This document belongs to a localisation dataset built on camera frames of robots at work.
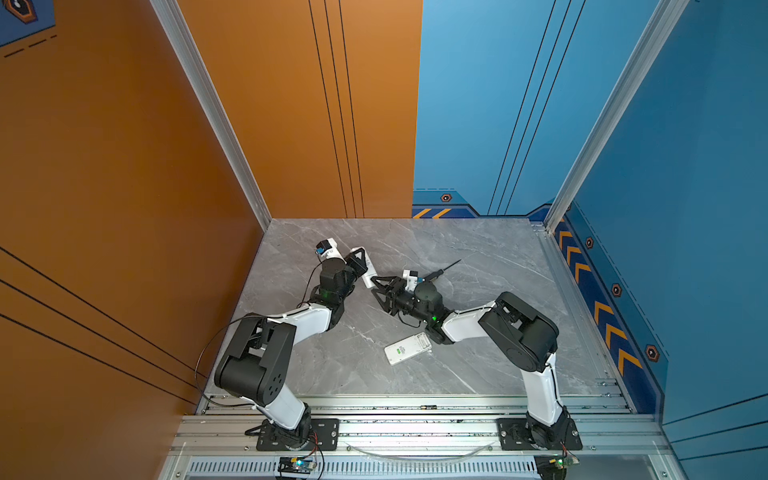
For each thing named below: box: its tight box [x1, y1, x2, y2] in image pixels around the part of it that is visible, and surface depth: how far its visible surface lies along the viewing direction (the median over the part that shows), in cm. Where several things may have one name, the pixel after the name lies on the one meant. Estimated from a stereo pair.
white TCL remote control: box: [384, 332, 432, 366], surface depth 88 cm
